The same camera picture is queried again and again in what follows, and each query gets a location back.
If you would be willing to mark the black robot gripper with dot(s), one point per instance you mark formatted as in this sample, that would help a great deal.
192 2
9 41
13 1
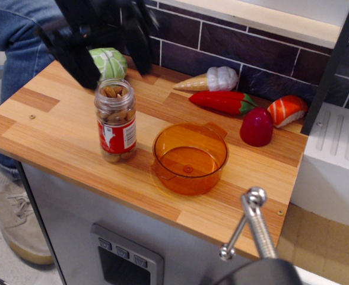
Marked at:
84 24

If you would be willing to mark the clear almond jar red label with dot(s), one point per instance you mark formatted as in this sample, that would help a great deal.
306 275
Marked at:
115 111

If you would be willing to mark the orange transparent plastic pot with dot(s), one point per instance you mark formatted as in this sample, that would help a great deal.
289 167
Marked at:
189 157

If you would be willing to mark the green toy cabbage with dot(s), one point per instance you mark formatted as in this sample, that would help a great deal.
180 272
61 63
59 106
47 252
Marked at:
110 63

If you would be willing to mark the person leg in jeans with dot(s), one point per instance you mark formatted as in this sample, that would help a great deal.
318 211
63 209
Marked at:
26 54

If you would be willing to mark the toy ice cream cone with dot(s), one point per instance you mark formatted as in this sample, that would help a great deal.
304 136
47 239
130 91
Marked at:
215 79

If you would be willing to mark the red toy chili pepper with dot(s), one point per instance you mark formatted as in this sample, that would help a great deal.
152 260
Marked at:
231 102

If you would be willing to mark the dark red toy egg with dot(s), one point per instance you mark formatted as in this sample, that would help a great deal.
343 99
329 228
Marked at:
257 127

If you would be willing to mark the toy salmon sushi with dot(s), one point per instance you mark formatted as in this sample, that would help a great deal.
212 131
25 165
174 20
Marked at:
287 110

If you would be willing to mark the beige sneaker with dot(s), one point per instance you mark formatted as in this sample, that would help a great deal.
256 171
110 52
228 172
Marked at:
18 223

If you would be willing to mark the black metal shelf post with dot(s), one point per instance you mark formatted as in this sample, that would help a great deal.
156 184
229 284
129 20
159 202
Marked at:
328 75

